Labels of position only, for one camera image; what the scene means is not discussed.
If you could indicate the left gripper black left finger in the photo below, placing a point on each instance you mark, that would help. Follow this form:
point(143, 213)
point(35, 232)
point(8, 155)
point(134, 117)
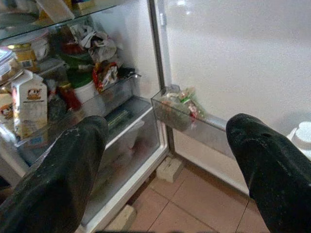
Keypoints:
point(51, 184)

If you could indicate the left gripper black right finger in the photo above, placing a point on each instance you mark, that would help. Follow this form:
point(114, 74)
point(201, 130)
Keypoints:
point(277, 182)

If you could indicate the clear plastic food container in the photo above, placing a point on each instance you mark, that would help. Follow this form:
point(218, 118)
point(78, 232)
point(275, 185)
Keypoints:
point(58, 9)

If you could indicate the clear fridge door bin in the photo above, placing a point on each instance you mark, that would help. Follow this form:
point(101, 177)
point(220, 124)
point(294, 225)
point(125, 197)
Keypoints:
point(209, 138)

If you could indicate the clear fridge shelf tray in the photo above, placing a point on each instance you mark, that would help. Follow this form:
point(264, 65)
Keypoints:
point(119, 93)

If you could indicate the white fridge door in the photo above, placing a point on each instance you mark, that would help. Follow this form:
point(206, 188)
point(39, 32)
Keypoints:
point(230, 60)

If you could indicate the white fridge cabinet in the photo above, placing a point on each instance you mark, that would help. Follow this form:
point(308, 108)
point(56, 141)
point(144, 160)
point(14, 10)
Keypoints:
point(136, 48)

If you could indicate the glass fridge shelf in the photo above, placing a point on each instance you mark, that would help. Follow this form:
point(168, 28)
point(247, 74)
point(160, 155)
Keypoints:
point(109, 9)

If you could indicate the dark leafy vegetable bag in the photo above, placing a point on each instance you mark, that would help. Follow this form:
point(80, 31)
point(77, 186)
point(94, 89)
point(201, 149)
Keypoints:
point(57, 109)

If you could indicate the pale support block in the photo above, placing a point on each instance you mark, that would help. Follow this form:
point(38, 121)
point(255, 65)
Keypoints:
point(122, 219)
point(170, 170)

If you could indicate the small red jar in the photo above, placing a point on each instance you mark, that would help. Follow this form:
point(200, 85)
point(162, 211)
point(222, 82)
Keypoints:
point(69, 97)

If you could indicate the clear crisper drawer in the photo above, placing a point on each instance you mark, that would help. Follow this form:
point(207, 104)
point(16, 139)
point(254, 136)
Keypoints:
point(136, 145)

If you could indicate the white tub green lid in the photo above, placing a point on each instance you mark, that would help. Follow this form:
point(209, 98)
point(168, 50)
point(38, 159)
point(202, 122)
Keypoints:
point(85, 93)

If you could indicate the bagged vegetables red green label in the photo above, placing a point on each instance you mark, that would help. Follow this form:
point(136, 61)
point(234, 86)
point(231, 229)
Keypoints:
point(182, 106)

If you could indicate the red and white snack packet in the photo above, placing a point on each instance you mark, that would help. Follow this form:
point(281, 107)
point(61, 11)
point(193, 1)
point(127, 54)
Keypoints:
point(105, 75)

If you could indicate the white plastic food box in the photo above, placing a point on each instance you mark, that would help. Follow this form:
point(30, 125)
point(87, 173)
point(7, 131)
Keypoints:
point(8, 65)

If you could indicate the small glass jar yellow lid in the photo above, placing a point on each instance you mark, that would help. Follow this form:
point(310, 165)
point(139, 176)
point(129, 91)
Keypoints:
point(23, 57)

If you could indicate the crumpled grey plastic bag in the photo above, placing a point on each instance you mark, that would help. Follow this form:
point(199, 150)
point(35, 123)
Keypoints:
point(99, 46)

